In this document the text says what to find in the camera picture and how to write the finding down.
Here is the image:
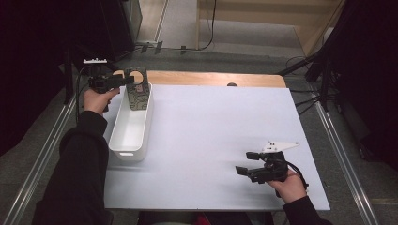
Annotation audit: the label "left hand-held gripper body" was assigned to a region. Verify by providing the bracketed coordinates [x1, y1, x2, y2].
[83, 57, 111, 95]

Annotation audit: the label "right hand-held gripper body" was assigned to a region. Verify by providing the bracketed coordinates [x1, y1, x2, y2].
[250, 141, 300, 185]

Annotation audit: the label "white plastic bin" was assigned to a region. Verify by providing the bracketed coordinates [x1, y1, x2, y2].
[108, 82, 154, 162]

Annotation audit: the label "person's left hand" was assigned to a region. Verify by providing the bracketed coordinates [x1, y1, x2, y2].
[82, 87, 121, 116]

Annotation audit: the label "person's right hand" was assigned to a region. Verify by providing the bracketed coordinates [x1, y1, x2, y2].
[267, 170, 308, 204]

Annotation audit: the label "dark cabinet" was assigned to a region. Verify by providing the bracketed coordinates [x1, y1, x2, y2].
[99, 0, 144, 62]

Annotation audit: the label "white board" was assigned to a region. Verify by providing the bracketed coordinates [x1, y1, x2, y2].
[102, 82, 331, 211]

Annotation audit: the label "person's lap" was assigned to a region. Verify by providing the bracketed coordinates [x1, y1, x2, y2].
[137, 210, 275, 225]

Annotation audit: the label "black curtain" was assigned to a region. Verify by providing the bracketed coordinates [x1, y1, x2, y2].
[325, 0, 398, 172]
[0, 0, 104, 158]

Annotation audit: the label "wooden table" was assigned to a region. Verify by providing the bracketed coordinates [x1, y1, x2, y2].
[112, 69, 287, 89]

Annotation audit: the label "wooden cabinet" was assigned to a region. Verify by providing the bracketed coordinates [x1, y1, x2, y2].
[195, 0, 346, 57]

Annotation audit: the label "right hand-held gripper cable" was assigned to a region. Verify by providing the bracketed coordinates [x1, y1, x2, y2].
[285, 160, 310, 198]

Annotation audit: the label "hand-held gripper cable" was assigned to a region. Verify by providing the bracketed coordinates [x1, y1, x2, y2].
[74, 65, 92, 125]
[285, 160, 310, 198]

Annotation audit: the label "left hand-held gripper cable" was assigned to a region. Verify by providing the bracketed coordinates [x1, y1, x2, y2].
[74, 65, 92, 125]

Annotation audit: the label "metal floor rail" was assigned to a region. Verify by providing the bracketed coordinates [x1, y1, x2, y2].
[1, 74, 83, 225]
[314, 101, 381, 225]

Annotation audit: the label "black floor cables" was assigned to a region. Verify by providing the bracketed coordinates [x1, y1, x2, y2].
[285, 55, 323, 116]

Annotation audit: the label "hanging black cable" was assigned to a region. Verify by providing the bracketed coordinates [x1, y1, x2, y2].
[179, 0, 218, 52]

